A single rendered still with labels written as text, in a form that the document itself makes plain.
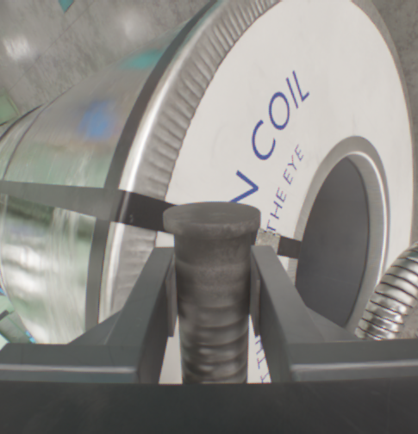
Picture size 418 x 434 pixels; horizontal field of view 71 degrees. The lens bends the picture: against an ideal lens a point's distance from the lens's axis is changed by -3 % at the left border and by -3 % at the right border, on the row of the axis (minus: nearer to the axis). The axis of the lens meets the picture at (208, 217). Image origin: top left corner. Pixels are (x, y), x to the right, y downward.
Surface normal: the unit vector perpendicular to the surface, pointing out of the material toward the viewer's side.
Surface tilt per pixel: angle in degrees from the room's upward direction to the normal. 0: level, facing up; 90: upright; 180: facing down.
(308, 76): 90
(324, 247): 38
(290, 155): 90
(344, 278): 58
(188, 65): 89
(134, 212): 89
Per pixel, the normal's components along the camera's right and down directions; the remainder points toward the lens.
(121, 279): 0.67, 0.11
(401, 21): -0.63, 0.59
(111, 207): -0.69, -0.20
